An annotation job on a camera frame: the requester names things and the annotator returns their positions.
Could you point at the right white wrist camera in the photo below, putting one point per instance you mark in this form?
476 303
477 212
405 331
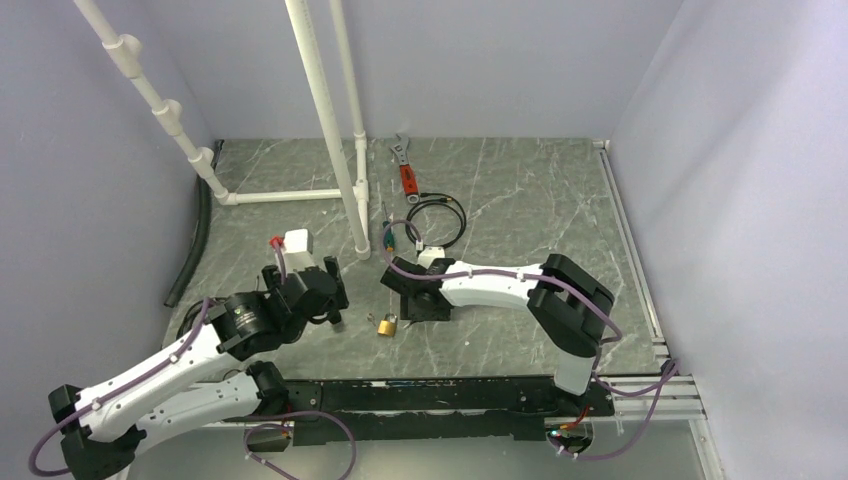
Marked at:
426 255

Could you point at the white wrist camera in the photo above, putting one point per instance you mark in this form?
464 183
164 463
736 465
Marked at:
426 255
293 251

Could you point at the black foam tube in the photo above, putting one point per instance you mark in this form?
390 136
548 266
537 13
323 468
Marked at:
198 245

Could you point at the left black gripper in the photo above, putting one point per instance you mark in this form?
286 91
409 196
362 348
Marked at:
338 300

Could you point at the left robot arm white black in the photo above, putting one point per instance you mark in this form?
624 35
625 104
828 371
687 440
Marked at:
210 373

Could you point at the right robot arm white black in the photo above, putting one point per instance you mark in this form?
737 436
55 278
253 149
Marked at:
569 305

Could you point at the green handle screwdriver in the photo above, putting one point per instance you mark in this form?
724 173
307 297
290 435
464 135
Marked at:
388 238

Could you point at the white pvc pipe frame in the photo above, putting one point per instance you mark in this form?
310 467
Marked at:
124 51

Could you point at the aluminium rail right edge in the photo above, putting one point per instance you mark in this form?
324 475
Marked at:
680 400

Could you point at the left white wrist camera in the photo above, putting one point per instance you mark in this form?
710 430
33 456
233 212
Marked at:
293 251

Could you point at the small brass padlock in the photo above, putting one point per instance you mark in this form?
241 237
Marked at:
387 327

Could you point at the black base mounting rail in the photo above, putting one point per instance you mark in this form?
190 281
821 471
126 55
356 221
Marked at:
520 407

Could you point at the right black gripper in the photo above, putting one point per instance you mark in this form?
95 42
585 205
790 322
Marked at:
409 310

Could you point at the red handle adjustable wrench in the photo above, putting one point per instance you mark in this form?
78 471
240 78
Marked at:
407 177

